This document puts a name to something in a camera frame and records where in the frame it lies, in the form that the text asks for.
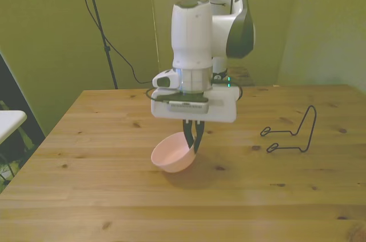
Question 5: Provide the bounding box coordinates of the pink plastic bowl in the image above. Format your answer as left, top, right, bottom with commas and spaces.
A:
150, 132, 198, 174

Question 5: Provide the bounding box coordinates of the brown wooden pedestal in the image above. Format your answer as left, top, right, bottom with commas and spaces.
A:
228, 66, 255, 86

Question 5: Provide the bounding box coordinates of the white side table top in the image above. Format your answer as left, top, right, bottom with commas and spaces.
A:
0, 110, 27, 144

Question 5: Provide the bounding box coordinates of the black slanted panel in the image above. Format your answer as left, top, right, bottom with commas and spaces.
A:
0, 50, 46, 151

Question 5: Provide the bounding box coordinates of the black wire dish rack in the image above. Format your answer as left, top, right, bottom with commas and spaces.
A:
259, 105, 317, 153

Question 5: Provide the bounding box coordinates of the black cable along stand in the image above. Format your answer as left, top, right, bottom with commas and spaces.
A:
73, 0, 154, 84

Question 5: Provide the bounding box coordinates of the black camera stand pole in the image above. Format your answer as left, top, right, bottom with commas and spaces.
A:
81, 0, 119, 90

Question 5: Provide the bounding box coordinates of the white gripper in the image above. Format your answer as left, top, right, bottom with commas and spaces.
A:
150, 86, 241, 155

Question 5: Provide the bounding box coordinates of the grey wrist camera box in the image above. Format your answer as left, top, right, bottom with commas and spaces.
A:
162, 95, 210, 114

